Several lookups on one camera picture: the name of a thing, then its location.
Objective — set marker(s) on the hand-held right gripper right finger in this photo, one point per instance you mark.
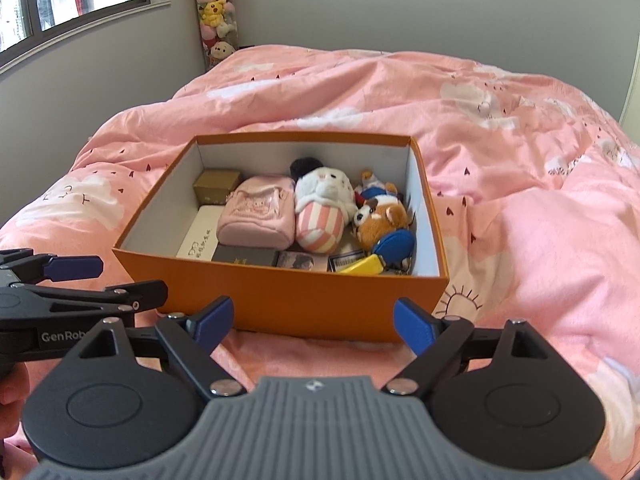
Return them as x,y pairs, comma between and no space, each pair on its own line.
412,325

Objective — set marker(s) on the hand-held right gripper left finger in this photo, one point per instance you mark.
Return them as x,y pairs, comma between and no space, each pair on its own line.
217,317

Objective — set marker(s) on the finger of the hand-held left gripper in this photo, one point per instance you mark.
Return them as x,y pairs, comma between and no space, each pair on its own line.
75,302
75,267

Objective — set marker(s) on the orange cardboard box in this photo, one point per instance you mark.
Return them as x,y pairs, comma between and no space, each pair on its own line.
275,300

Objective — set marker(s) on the dark grey box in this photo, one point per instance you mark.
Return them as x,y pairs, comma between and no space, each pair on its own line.
245,256

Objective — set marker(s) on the blue coin purse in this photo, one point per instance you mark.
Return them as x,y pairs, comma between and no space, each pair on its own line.
395,245

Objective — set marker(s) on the white glasses case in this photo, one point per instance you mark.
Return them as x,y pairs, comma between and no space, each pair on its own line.
200,232

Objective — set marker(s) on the small silver packet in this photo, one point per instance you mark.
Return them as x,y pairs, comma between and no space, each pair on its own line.
345,262

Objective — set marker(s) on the pale pink fabric pouch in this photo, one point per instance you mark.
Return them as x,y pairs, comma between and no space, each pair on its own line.
255,215

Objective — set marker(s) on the brown red panda plush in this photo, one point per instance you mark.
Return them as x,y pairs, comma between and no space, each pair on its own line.
380,220

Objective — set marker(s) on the small brown cardboard box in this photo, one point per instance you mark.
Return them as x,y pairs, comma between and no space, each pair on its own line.
215,187

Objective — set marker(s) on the small duck plush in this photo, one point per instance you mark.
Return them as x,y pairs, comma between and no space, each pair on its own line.
372,191

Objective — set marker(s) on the white seal plush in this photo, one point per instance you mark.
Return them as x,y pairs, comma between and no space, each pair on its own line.
322,195

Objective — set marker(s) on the person's left hand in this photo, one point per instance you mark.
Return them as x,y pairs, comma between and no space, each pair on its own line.
10,415

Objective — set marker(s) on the pink printed blanket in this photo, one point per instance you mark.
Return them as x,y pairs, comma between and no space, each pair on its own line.
500,185

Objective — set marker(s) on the clear tube of plush toys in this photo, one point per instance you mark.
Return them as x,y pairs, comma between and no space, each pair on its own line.
215,10

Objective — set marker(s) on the white door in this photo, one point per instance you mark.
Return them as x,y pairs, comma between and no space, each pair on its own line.
631,90

